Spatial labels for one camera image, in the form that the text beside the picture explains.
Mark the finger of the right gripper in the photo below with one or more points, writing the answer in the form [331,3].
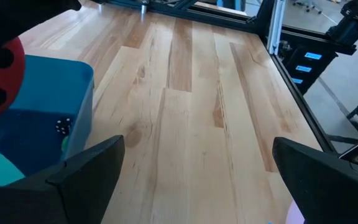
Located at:
[17,18]

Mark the small black die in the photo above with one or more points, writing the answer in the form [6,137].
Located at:
[63,126]

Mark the black box with blue lights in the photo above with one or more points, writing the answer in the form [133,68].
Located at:
[309,67]

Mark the large red foam die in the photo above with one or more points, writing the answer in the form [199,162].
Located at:
[8,81]

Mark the large pink foam die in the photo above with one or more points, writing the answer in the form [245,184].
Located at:
[294,215]

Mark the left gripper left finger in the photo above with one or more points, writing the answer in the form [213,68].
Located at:
[57,199]

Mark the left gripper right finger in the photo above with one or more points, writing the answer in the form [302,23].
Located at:
[331,193]

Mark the blue plastic bin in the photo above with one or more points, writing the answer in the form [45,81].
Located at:
[48,93]

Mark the small yellow-green translucent die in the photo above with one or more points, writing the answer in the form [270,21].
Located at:
[65,143]

